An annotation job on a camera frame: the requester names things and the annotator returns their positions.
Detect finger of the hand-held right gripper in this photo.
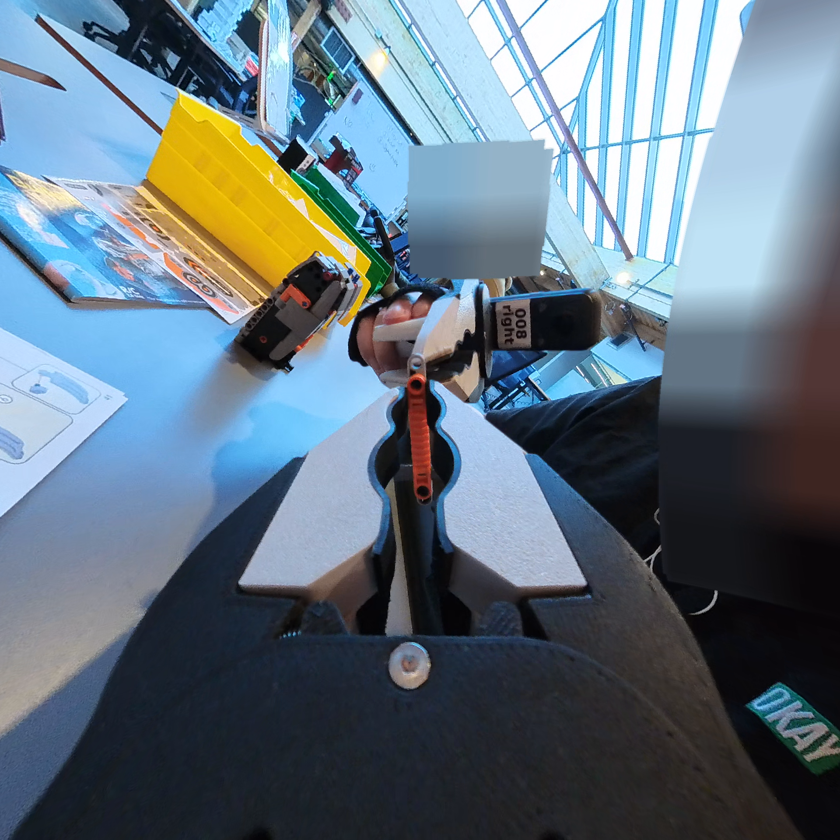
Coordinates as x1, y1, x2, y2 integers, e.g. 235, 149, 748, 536
419, 281, 480, 368
430, 354, 488, 404

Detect person's right hand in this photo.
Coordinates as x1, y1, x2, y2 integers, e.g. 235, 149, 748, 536
348, 292, 437, 389

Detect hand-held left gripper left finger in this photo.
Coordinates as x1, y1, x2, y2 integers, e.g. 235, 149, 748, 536
238, 386, 403, 636

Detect sticker sheet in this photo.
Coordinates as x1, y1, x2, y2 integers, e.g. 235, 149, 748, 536
42, 176, 290, 326

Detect green plastic bin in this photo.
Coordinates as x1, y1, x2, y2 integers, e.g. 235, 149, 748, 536
292, 167, 395, 299

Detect orange toy beam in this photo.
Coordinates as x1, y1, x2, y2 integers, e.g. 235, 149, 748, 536
406, 374, 434, 483

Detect toy car model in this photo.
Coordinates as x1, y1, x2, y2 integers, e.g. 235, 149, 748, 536
236, 252, 365, 375

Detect large tilted board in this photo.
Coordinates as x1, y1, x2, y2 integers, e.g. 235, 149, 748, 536
256, 0, 296, 142

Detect green clothing label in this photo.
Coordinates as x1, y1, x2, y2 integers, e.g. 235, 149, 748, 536
745, 682, 840, 778

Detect blue manual booklet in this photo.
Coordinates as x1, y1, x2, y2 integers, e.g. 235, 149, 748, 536
0, 164, 211, 309

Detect open instruction booklet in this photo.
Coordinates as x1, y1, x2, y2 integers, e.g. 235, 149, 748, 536
0, 328, 129, 519

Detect yellow plastic bin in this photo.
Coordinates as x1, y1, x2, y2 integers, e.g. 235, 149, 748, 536
146, 91, 371, 326

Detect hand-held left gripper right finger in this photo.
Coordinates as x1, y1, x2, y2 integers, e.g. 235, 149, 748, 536
428, 387, 588, 636

